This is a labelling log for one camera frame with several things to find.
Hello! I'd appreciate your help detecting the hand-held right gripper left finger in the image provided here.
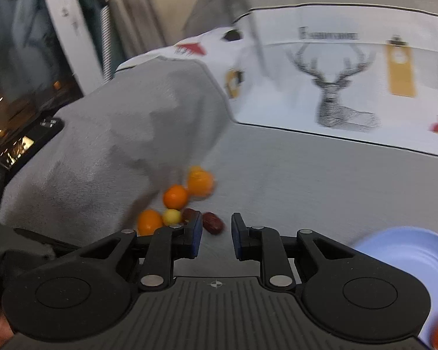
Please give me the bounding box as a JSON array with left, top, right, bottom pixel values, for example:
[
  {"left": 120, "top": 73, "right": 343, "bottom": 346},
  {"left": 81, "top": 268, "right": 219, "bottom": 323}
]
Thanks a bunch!
[{"left": 75, "top": 211, "right": 204, "bottom": 293}]

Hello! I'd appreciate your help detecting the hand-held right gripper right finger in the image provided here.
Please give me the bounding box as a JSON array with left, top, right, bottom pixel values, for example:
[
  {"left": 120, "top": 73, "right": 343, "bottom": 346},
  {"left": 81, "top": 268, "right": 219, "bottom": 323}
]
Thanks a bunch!
[{"left": 231, "top": 212, "right": 356, "bottom": 289}]

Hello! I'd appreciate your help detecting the small yellow round fruit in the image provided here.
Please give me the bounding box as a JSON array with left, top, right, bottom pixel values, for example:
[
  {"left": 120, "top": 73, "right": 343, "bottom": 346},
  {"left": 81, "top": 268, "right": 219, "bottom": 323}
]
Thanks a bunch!
[{"left": 162, "top": 209, "right": 183, "bottom": 227}]

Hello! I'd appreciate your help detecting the light blue plate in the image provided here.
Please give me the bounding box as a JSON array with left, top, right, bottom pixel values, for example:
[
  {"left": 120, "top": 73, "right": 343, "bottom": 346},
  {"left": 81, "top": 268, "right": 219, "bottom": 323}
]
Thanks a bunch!
[{"left": 350, "top": 226, "right": 438, "bottom": 349}]

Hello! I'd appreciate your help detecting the printed grey bed cover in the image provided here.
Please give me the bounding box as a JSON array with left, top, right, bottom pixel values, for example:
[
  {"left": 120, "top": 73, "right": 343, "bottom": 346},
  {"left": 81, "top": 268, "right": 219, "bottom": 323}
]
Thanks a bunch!
[{"left": 0, "top": 2, "right": 438, "bottom": 350}]

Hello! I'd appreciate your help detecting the black device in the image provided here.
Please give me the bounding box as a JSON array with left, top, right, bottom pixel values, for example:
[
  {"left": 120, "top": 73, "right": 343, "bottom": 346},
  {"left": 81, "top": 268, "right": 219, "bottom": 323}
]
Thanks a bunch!
[{"left": 0, "top": 117, "right": 65, "bottom": 171}]

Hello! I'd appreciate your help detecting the grey pleated curtain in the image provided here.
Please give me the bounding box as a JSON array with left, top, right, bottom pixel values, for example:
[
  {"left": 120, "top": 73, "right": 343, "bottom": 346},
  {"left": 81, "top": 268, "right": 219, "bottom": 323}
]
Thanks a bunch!
[{"left": 97, "top": 0, "right": 166, "bottom": 53}]

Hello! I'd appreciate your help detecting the ribbed grey hose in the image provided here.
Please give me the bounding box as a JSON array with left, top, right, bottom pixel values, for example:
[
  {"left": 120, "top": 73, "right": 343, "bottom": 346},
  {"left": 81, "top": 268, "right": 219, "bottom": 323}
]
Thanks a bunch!
[{"left": 100, "top": 3, "right": 113, "bottom": 81}]

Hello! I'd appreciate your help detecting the white door frame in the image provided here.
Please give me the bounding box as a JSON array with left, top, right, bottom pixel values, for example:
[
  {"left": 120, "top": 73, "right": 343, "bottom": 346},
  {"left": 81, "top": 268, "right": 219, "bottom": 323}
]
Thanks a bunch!
[{"left": 36, "top": 0, "right": 108, "bottom": 97}]

